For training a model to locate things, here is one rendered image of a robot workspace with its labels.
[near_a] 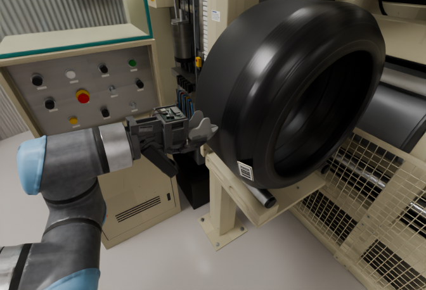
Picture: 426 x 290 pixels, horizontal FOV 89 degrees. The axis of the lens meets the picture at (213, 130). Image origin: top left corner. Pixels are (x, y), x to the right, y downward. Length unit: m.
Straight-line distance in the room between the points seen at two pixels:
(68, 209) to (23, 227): 1.73
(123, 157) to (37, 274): 0.19
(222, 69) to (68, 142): 0.35
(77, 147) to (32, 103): 0.69
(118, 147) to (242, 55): 0.32
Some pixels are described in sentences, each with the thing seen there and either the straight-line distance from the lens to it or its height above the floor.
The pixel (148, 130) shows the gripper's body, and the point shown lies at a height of 1.26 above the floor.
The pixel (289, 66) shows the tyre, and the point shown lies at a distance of 0.46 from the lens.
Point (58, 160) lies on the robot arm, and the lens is 0.42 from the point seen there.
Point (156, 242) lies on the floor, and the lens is 1.71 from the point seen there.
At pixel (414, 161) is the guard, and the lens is 0.98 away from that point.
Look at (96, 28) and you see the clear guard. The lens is 0.99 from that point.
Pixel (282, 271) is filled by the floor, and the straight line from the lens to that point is 1.66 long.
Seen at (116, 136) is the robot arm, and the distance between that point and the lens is 0.42.
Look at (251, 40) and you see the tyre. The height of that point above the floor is 1.38.
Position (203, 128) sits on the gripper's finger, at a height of 1.22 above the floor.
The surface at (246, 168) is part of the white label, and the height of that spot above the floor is 1.12.
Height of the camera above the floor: 1.51
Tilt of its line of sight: 37 degrees down
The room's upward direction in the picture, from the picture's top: straight up
